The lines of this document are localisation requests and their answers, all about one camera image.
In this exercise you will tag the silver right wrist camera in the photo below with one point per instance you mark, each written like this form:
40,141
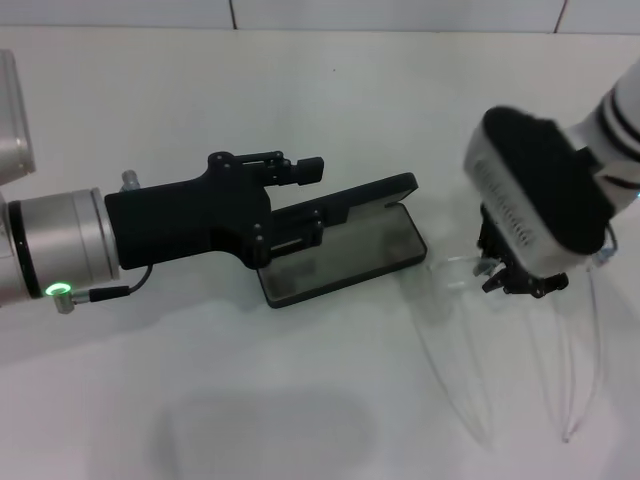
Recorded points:
540,175

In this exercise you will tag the clear white glasses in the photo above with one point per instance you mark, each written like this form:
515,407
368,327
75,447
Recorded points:
452,272

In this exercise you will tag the silver cylindrical connector stub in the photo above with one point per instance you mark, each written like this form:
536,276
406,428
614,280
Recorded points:
131,179

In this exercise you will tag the black glasses case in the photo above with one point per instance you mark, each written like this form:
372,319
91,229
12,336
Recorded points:
360,260

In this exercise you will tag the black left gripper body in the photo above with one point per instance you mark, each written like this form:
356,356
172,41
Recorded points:
190,220

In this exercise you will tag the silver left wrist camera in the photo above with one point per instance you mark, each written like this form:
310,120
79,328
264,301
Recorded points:
12,125

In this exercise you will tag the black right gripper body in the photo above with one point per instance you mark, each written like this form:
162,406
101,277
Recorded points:
522,282

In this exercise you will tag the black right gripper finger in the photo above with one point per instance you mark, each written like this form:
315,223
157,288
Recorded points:
495,283
555,284

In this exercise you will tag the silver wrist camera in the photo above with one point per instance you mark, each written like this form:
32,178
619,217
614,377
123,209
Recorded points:
12,125
540,175

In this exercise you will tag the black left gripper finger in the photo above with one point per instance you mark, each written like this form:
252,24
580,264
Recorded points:
300,230
310,170

